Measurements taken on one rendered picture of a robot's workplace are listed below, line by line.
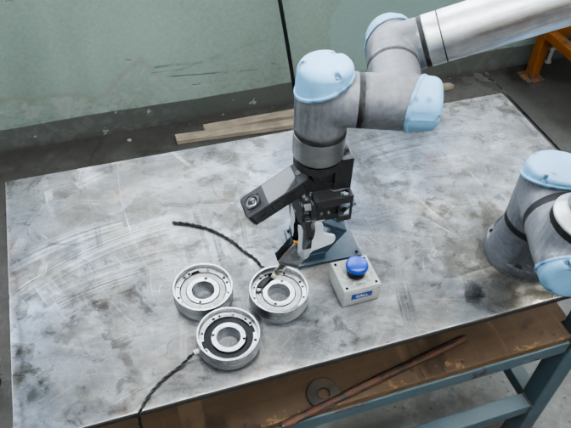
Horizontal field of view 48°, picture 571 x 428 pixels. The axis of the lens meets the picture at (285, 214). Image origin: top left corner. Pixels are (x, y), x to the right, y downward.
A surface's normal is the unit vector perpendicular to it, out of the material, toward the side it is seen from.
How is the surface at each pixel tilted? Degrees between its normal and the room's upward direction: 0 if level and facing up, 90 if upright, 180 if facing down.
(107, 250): 0
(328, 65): 0
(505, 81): 0
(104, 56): 90
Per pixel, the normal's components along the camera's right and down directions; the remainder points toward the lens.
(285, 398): 0.03, -0.69
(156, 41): 0.31, 0.69
